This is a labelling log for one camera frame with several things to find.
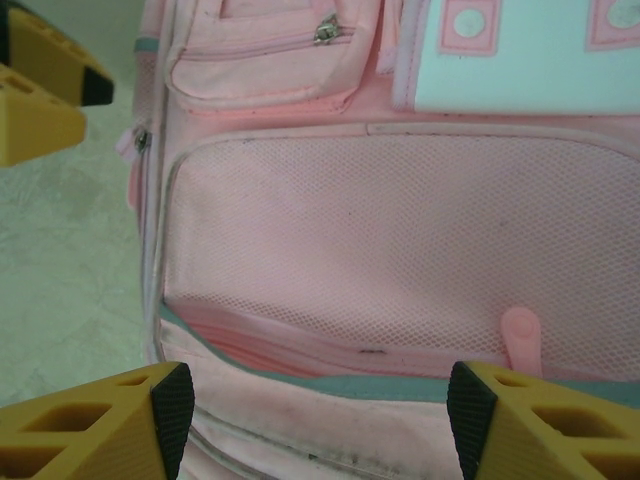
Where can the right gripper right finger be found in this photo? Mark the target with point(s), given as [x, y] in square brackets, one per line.
[550, 435]

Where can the pink backpack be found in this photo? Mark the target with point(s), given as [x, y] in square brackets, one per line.
[375, 225]

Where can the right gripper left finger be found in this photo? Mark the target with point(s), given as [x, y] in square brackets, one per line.
[75, 435]

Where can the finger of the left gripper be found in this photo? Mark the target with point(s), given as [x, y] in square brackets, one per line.
[50, 55]
[35, 120]

